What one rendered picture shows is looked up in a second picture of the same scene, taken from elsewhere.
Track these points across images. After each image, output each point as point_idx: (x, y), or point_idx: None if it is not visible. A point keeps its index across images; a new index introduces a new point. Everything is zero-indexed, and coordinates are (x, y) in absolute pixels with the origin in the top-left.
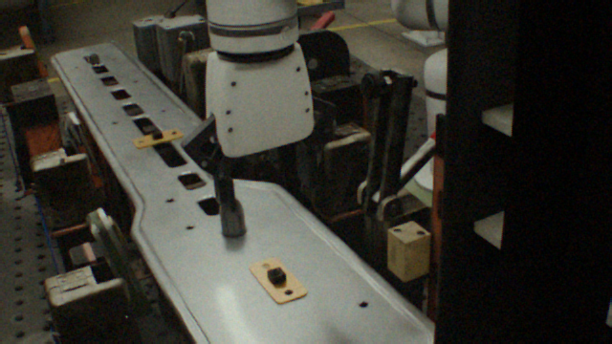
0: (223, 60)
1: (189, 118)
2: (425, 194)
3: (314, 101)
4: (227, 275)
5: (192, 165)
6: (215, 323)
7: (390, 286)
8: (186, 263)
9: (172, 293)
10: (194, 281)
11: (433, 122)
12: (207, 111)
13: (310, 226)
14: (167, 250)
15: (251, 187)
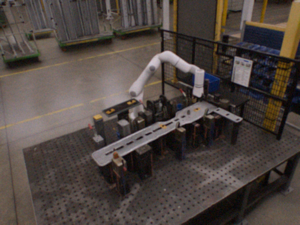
0: (202, 87)
1: (153, 125)
2: None
3: None
4: (197, 112)
5: (172, 120)
6: None
7: (195, 103)
8: (196, 115)
9: (202, 115)
10: (199, 114)
11: (140, 108)
12: (201, 93)
13: (185, 109)
14: (194, 117)
15: (177, 114)
